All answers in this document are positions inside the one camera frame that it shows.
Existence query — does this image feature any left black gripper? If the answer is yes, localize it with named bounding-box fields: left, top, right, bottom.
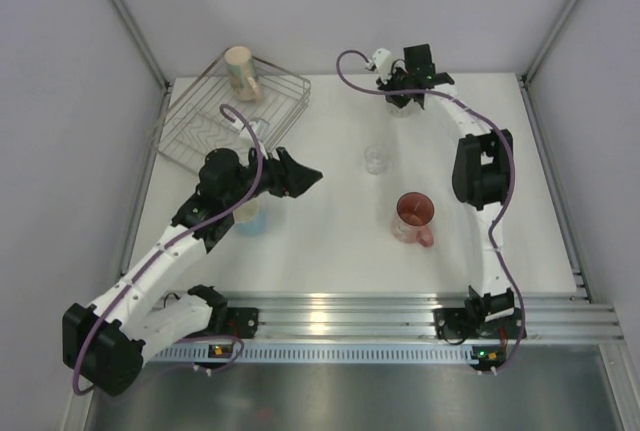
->
left=224, top=143, right=322, bottom=210

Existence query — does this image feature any white mug orange inside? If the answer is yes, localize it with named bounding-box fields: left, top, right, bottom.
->
left=386, top=101, right=421, bottom=118

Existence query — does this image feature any beige ceramic mug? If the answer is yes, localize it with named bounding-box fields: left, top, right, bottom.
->
left=223, top=46, right=263, bottom=102

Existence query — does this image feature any pink cartoon mug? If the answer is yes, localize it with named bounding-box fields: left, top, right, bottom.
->
left=391, top=192, right=435, bottom=248

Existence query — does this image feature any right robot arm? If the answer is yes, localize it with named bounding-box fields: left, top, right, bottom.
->
left=367, top=44, right=511, bottom=296

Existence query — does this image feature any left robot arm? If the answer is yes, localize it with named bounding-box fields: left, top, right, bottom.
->
left=62, top=147, right=323, bottom=397

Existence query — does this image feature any light blue mug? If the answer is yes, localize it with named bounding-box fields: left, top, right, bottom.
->
left=233, top=199, right=266, bottom=236

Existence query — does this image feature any clear glass cup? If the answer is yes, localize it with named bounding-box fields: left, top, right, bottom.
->
left=364, top=144, right=389, bottom=175

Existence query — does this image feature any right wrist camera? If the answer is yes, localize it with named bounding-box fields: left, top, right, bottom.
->
left=366, top=48, right=394, bottom=74

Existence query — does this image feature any wire dish rack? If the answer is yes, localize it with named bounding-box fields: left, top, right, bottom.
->
left=156, top=55, right=311, bottom=174

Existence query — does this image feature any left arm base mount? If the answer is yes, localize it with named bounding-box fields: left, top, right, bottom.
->
left=181, top=285, right=259, bottom=339

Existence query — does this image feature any perforated cable tray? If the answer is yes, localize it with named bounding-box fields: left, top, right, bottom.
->
left=152, top=342, right=480, bottom=365

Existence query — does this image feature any right aluminium frame post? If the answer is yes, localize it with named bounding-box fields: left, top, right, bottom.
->
left=519, top=0, right=584, bottom=90

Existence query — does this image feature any aluminium frame post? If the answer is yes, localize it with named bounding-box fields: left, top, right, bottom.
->
left=107, top=0, right=170, bottom=93
left=519, top=0, right=584, bottom=90

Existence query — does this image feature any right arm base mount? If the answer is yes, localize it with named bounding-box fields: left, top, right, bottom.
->
left=434, top=285, right=520, bottom=345

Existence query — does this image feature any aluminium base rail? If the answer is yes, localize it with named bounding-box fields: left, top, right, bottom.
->
left=223, top=291, right=624, bottom=345

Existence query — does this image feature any left aluminium frame post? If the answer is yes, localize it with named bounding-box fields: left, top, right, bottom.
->
left=107, top=0, right=170, bottom=93

